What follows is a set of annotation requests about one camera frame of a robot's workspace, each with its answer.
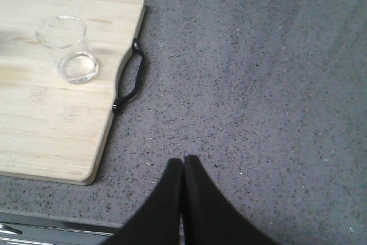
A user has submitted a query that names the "grey drawer front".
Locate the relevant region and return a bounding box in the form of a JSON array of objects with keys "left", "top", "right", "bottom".
[{"left": 1, "top": 212, "right": 118, "bottom": 244}]

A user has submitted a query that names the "wooden cutting board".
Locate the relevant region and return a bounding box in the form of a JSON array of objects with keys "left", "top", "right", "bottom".
[{"left": 1, "top": 0, "right": 145, "bottom": 185}]

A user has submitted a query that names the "clear glass beaker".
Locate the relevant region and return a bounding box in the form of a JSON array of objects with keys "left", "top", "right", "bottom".
[{"left": 35, "top": 15, "right": 99, "bottom": 84}]

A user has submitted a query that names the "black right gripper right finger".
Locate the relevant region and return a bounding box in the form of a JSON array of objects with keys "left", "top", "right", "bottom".
[{"left": 183, "top": 155, "right": 277, "bottom": 244}]

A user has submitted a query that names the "black cutting board handle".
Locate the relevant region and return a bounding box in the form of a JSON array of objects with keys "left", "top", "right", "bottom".
[{"left": 112, "top": 38, "right": 146, "bottom": 115}]

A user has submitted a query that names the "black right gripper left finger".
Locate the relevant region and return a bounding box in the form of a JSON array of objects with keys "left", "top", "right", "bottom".
[{"left": 103, "top": 158, "right": 183, "bottom": 244}]

